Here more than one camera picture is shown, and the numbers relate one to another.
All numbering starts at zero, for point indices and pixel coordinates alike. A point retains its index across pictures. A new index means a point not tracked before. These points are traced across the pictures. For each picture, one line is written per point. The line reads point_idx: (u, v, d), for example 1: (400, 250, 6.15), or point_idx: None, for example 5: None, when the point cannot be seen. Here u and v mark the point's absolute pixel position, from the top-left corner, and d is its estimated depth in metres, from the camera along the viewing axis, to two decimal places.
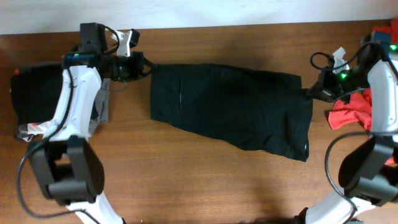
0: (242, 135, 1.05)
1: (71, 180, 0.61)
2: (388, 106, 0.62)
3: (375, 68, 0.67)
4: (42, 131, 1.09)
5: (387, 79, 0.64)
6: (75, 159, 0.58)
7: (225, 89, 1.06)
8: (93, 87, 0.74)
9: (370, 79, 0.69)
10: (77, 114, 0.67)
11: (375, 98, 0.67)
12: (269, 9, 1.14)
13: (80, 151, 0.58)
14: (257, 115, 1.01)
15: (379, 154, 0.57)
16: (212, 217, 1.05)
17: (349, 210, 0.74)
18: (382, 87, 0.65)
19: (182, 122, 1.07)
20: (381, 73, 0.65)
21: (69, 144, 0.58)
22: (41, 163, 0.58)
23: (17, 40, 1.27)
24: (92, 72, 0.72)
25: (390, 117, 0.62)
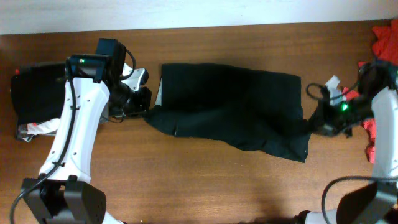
0: (240, 134, 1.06)
1: (69, 218, 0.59)
2: (393, 145, 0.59)
3: (382, 101, 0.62)
4: (42, 131, 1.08)
5: (394, 117, 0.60)
6: (73, 203, 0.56)
7: (221, 93, 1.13)
8: (98, 110, 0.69)
9: (375, 109, 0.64)
10: (78, 148, 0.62)
11: (379, 134, 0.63)
12: (268, 10, 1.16)
13: (77, 199, 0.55)
14: (255, 121, 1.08)
15: (382, 201, 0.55)
16: (211, 217, 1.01)
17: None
18: (388, 126, 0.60)
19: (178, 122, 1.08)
20: (390, 108, 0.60)
21: (66, 188, 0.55)
22: (36, 202, 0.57)
23: (19, 40, 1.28)
24: (97, 88, 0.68)
25: (395, 158, 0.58)
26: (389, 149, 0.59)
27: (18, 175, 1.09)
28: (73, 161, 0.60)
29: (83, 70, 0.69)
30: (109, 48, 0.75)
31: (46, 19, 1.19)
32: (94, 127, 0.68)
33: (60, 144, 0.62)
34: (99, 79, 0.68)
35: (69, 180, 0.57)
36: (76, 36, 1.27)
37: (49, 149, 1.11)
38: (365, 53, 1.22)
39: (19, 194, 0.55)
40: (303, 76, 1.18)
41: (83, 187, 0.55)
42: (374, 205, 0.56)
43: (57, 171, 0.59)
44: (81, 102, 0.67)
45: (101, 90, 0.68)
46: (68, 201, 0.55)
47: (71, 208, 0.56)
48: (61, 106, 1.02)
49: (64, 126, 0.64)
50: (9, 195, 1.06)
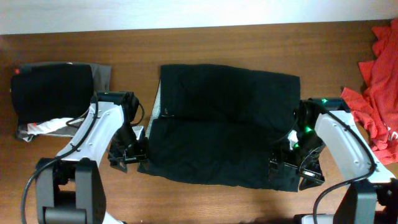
0: (226, 155, 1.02)
1: (69, 213, 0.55)
2: (349, 151, 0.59)
3: (320, 122, 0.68)
4: (41, 130, 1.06)
5: (334, 128, 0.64)
6: (79, 183, 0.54)
7: (211, 110, 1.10)
8: (114, 125, 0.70)
9: (323, 136, 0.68)
10: (94, 141, 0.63)
11: (334, 151, 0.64)
12: (266, 10, 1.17)
13: (87, 178, 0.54)
14: (243, 144, 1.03)
15: (364, 200, 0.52)
16: (212, 217, 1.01)
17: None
18: (336, 137, 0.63)
19: (173, 145, 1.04)
20: (328, 124, 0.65)
21: (78, 166, 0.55)
22: (46, 183, 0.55)
23: (20, 40, 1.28)
24: (117, 109, 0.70)
25: (355, 160, 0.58)
26: (347, 155, 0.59)
27: (18, 175, 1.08)
28: (89, 150, 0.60)
29: (102, 99, 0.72)
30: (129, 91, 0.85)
31: (47, 19, 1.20)
32: (109, 134, 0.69)
33: (78, 137, 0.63)
34: (119, 102, 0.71)
35: (83, 160, 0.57)
36: (76, 36, 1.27)
37: (49, 149, 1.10)
38: (365, 53, 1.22)
39: (33, 173, 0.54)
40: (303, 76, 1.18)
41: (92, 167, 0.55)
42: (359, 209, 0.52)
43: (73, 155, 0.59)
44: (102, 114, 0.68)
45: (119, 112, 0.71)
46: (76, 182, 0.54)
47: (78, 195, 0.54)
48: (63, 106, 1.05)
49: (84, 124, 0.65)
50: (8, 195, 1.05)
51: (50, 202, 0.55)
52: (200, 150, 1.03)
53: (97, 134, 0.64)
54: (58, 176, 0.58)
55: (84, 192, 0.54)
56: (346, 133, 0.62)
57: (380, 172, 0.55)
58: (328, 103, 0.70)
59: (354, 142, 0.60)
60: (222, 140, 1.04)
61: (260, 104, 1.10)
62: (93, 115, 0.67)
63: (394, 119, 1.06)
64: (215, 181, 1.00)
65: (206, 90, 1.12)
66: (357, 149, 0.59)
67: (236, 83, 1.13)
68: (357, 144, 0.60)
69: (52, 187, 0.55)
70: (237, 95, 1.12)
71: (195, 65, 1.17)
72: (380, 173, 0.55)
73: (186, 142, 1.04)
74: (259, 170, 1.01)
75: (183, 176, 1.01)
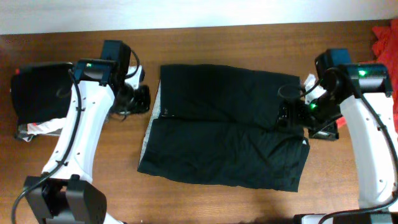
0: (226, 155, 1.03)
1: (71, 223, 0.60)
2: (375, 163, 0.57)
3: (351, 107, 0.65)
4: (41, 130, 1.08)
5: (365, 122, 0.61)
6: (79, 205, 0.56)
7: (211, 109, 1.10)
8: (102, 111, 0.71)
9: (349, 124, 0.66)
10: (80, 147, 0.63)
11: (356, 144, 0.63)
12: (266, 10, 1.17)
13: (81, 201, 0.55)
14: (242, 143, 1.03)
15: None
16: (212, 217, 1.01)
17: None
18: (364, 139, 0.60)
19: (173, 145, 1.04)
20: (358, 114, 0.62)
21: (68, 190, 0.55)
22: (38, 200, 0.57)
23: (20, 40, 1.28)
24: (104, 90, 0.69)
25: (379, 177, 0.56)
26: (372, 167, 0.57)
27: (18, 175, 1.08)
28: (76, 162, 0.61)
29: (89, 75, 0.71)
30: (116, 51, 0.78)
31: (47, 19, 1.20)
32: (97, 127, 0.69)
33: (63, 145, 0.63)
34: (105, 80, 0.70)
35: (71, 180, 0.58)
36: (76, 36, 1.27)
37: (50, 149, 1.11)
38: (365, 53, 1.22)
39: (22, 192, 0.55)
40: (303, 76, 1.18)
41: (84, 188, 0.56)
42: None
43: (61, 172, 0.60)
44: (86, 104, 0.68)
45: (106, 93, 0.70)
46: (71, 201, 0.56)
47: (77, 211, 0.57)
48: (61, 106, 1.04)
49: (71, 124, 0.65)
50: (9, 194, 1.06)
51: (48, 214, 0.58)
52: (200, 149, 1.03)
53: (83, 135, 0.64)
54: (51, 188, 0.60)
55: (83, 211, 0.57)
56: (379, 139, 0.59)
57: None
58: (365, 77, 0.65)
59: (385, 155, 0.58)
60: (221, 140, 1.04)
61: (259, 102, 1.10)
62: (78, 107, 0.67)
63: (395, 119, 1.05)
64: (216, 181, 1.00)
65: (206, 89, 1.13)
66: (385, 165, 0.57)
67: (234, 82, 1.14)
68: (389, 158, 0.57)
69: (46, 204, 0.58)
70: (236, 93, 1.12)
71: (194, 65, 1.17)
72: None
73: (186, 142, 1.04)
74: (258, 170, 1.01)
75: (183, 176, 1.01)
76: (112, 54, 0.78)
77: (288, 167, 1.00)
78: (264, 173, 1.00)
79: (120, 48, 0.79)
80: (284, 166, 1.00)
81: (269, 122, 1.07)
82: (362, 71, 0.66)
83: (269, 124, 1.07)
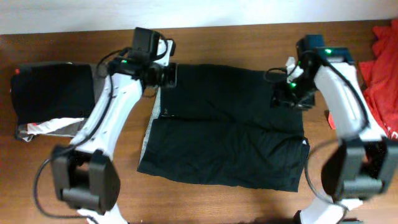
0: (225, 155, 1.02)
1: (84, 196, 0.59)
2: (346, 108, 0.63)
3: (320, 75, 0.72)
4: (42, 131, 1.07)
5: (334, 81, 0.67)
6: (96, 177, 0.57)
7: (212, 108, 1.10)
8: (128, 103, 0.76)
9: (322, 89, 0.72)
10: (107, 127, 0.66)
11: (331, 104, 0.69)
12: (267, 10, 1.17)
13: (101, 173, 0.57)
14: (242, 142, 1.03)
15: (352, 155, 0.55)
16: (212, 218, 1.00)
17: (339, 209, 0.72)
18: (335, 93, 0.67)
19: (173, 145, 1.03)
20: (328, 77, 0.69)
21: (91, 162, 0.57)
22: (60, 170, 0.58)
23: (20, 40, 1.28)
24: (135, 84, 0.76)
25: (351, 117, 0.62)
26: (344, 112, 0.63)
27: (18, 175, 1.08)
28: (102, 139, 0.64)
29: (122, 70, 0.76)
30: (145, 45, 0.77)
31: (48, 19, 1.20)
32: (124, 114, 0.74)
33: (92, 121, 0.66)
34: (136, 76, 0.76)
35: (96, 154, 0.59)
36: (76, 36, 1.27)
37: (50, 149, 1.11)
38: (366, 53, 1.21)
39: (48, 158, 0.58)
40: None
41: (107, 161, 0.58)
42: (347, 163, 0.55)
43: (87, 145, 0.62)
44: (117, 93, 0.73)
45: (135, 88, 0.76)
46: (91, 172, 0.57)
47: (92, 181, 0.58)
48: (61, 106, 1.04)
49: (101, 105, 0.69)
50: (9, 194, 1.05)
51: (67, 186, 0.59)
52: (200, 149, 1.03)
53: (112, 117, 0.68)
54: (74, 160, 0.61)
55: (99, 183, 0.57)
56: (346, 89, 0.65)
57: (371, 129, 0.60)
58: (331, 55, 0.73)
59: (352, 99, 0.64)
60: (221, 140, 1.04)
61: (259, 102, 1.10)
62: (109, 93, 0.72)
63: (394, 119, 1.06)
64: (215, 181, 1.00)
65: (206, 89, 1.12)
66: (354, 108, 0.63)
67: (235, 82, 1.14)
68: (356, 103, 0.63)
69: (68, 174, 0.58)
70: (237, 93, 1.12)
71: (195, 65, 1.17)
72: (370, 129, 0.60)
73: (186, 142, 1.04)
74: (258, 170, 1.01)
75: (183, 176, 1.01)
76: (140, 45, 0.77)
77: (288, 167, 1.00)
78: (263, 173, 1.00)
79: (149, 42, 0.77)
80: (284, 166, 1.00)
81: (269, 122, 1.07)
82: (328, 50, 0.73)
83: (268, 124, 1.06)
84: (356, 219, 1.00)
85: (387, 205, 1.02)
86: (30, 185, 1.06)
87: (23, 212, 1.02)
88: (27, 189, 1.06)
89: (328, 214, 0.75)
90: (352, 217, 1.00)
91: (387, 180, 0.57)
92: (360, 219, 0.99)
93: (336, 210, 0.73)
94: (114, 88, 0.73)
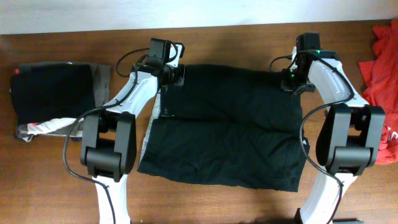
0: (225, 155, 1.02)
1: (107, 155, 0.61)
2: (333, 86, 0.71)
3: (312, 69, 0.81)
4: (41, 130, 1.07)
5: (323, 70, 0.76)
6: (119, 135, 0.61)
7: (212, 108, 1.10)
8: (147, 94, 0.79)
9: (315, 81, 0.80)
10: (132, 101, 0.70)
11: (323, 92, 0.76)
12: (266, 10, 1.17)
13: (128, 129, 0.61)
14: (242, 142, 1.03)
15: (339, 117, 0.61)
16: (212, 218, 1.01)
17: (337, 186, 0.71)
18: (324, 78, 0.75)
19: (173, 146, 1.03)
20: (318, 68, 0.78)
21: (120, 117, 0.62)
22: (89, 128, 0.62)
23: (20, 40, 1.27)
24: (153, 80, 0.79)
25: (337, 91, 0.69)
26: (331, 89, 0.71)
27: (19, 175, 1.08)
28: (129, 106, 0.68)
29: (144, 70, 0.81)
30: (160, 50, 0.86)
31: (47, 20, 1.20)
32: (143, 101, 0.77)
33: (119, 97, 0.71)
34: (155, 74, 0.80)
35: (123, 114, 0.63)
36: (76, 36, 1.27)
37: (49, 149, 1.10)
38: (365, 53, 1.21)
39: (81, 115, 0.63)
40: None
41: (132, 120, 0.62)
42: (336, 124, 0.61)
43: (116, 108, 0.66)
44: (140, 82, 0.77)
45: (154, 82, 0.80)
46: (118, 129, 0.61)
47: (117, 139, 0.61)
48: (61, 106, 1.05)
49: (125, 89, 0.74)
50: (10, 194, 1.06)
51: (93, 142, 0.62)
52: (200, 149, 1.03)
53: (135, 99, 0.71)
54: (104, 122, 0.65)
55: (124, 140, 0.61)
56: (333, 73, 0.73)
57: (356, 99, 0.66)
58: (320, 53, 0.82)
59: (338, 80, 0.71)
60: (221, 140, 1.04)
61: (259, 101, 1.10)
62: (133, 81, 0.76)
63: (394, 119, 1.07)
64: (215, 181, 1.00)
65: (207, 88, 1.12)
66: (340, 85, 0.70)
67: (236, 81, 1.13)
68: (342, 82, 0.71)
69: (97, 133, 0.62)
70: (237, 93, 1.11)
71: (195, 65, 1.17)
72: (355, 99, 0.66)
73: (186, 142, 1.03)
74: (258, 170, 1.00)
75: (183, 176, 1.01)
76: (156, 51, 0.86)
77: (287, 167, 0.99)
78: (263, 173, 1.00)
79: (164, 48, 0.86)
80: (284, 165, 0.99)
81: (269, 122, 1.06)
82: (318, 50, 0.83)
83: (269, 124, 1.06)
84: (356, 219, 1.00)
85: (388, 205, 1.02)
86: (30, 185, 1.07)
87: (23, 211, 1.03)
88: (28, 190, 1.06)
89: (325, 196, 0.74)
90: (351, 217, 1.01)
91: (374, 147, 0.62)
92: (360, 219, 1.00)
93: (333, 190, 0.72)
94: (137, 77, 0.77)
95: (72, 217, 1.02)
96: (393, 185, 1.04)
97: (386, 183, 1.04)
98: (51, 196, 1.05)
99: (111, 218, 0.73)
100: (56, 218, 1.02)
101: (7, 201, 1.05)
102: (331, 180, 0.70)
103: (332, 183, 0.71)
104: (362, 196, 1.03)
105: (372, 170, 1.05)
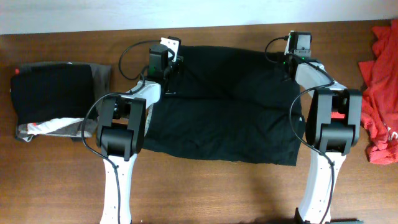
0: (226, 131, 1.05)
1: (117, 135, 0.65)
2: (315, 78, 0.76)
3: (298, 71, 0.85)
4: (41, 130, 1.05)
5: (306, 68, 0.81)
6: (132, 116, 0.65)
7: (211, 86, 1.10)
8: (154, 97, 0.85)
9: (301, 82, 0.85)
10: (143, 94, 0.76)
11: (308, 88, 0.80)
12: (266, 10, 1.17)
13: (140, 111, 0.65)
14: (242, 119, 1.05)
15: (323, 98, 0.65)
16: (212, 217, 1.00)
17: (329, 169, 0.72)
18: (308, 76, 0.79)
19: (175, 124, 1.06)
20: (301, 69, 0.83)
21: (133, 102, 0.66)
22: (107, 112, 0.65)
23: (19, 40, 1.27)
24: (157, 85, 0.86)
25: (319, 81, 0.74)
26: (314, 81, 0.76)
27: (19, 175, 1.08)
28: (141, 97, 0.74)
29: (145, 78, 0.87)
30: (158, 61, 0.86)
31: (48, 20, 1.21)
32: (151, 101, 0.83)
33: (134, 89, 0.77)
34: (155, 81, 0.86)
35: (135, 98, 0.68)
36: (76, 35, 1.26)
37: (50, 149, 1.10)
38: (366, 53, 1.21)
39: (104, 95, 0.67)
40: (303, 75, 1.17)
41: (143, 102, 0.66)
42: (321, 106, 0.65)
43: (130, 96, 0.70)
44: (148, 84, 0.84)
45: (158, 86, 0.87)
46: (132, 111, 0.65)
47: (130, 121, 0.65)
48: (63, 106, 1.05)
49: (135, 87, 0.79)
50: (10, 194, 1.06)
51: (109, 122, 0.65)
52: (201, 126, 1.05)
53: (145, 94, 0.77)
54: (119, 107, 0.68)
55: (135, 121, 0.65)
56: (314, 71, 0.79)
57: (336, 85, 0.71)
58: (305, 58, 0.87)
59: (320, 75, 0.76)
60: (222, 117, 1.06)
61: (259, 79, 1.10)
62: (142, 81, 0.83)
63: (394, 119, 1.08)
64: (216, 157, 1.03)
65: (206, 68, 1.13)
66: (322, 78, 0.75)
67: (236, 61, 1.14)
68: (323, 76, 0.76)
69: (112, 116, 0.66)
70: (237, 71, 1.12)
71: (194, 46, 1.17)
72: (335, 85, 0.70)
73: (188, 119, 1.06)
74: (257, 146, 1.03)
75: (185, 153, 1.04)
76: (156, 63, 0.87)
77: (286, 141, 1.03)
78: (263, 149, 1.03)
79: (161, 59, 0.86)
80: (282, 140, 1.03)
81: (268, 99, 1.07)
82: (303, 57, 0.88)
83: (268, 100, 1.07)
84: (356, 219, 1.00)
85: (387, 205, 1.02)
86: (30, 185, 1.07)
87: (23, 211, 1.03)
88: (28, 189, 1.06)
89: (319, 183, 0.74)
90: (352, 217, 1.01)
91: (356, 124, 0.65)
92: (360, 219, 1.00)
93: (325, 173, 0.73)
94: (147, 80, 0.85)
95: (72, 216, 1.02)
96: (392, 185, 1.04)
97: (386, 183, 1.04)
98: (51, 196, 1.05)
99: (113, 206, 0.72)
100: (55, 218, 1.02)
101: (7, 201, 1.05)
102: (324, 163, 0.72)
103: (324, 166, 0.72)
104: (362, 196, 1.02)
105: (372, 170, 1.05)
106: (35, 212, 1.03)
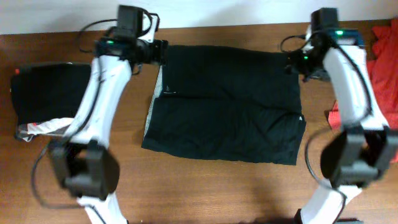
0: (227, 130, 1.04)
1: (85, 182, 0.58)
2: (351, 92, 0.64)
3: (329, 58, 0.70)
4: (41, 130, 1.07)
5: (342, 65, 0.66)
6: (92, 168, 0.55)
7: (212, 86, 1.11)
8: (122, 80, 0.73)
9: (328, 68, 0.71)
10: (100, 114, 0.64)
11: (337, 91, 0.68)
12: (265, 10, 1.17)
13: (99, 163, 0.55)
14: (241, 119, 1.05)
15: (349, 144, 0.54)
16: (211, 217, 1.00)
17: (340, 198, 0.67)
18: (341, 74, 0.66)
19: (175, 124, 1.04)
20: (336, 60, 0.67)
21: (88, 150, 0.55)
22: (58, 162, 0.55)
23: (20, 40, 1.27)
24: (122, 65, 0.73)
25: (356, 104, 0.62)
26: (349, 97, 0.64)
27: (20, 175, 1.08)
28: (97, 125, 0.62)
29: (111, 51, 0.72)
30: (130, 20, 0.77)
31: (48, 19, 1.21)
32: (119, 92, 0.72)
33: (86, 105, 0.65)
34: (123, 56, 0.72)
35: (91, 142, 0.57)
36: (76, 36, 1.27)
37: None
38: (367, 52, 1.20)
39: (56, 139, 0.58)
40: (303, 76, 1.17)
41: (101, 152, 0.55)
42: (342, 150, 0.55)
43: (82, 133, 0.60)
44: (106, 76, 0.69)
45: (124, 67, 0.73)
46: (89, 166, 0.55)
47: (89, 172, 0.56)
48: (61, 105, 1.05)
49: (91, 89, 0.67)
50: (10, 193, 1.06)
51: (66, 173, 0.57)
52: (201, 126, 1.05)
53: (101, 103, 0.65)
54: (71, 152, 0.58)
55: (96, 172, 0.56)
56: (353, 76, 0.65)
57: (374, 117, 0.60)
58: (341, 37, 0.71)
59: (359, 88, 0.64)
60: (222, 116, 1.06)
61: (260, 79, 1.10)
62: (97, 78, 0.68)
63: (394, 119, 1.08)
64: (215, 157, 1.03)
65: (208, 66, 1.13)
66: (361, 95, 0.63)
67: (237, 60, 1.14)
68: (362, 88, 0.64)
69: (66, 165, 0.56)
70: (238, 70, 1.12)
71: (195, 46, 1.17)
72: (372, 117, 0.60)
73: (188, 118, 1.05)
74: (257, 146, 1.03)
75: (185, 152, 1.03)
76: (125, 22, 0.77)
77: (286, 140, 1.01)
78: (263, 149, 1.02)
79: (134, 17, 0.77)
80: (283, 139, 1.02)
81: (269, 100, 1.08)
82: (339, 32, 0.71)
83: (267, 99, 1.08)
84: (356, 219, 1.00)
85: (387, 205, 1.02)
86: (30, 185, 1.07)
87: (23, 210, 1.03)
88: (28, 189, 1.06)
89: (328, 205, 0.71)
90: (352, 217, 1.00)
91: (381, 169, 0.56)
92: (360, 219, 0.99)
93: (335, 200, 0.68)
94: (101, 71, 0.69)
95: (73, 216, 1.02)
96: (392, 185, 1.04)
97: (386, 183, 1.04)
98: (51, 196, 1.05)
99: None
100: (55, 218, 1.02)
101: (7, 201, 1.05)
102: (334, 193, 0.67)
103: (334, 195, 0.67)
104: (361, 196, 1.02)
105: None
106: (35, 212, 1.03)
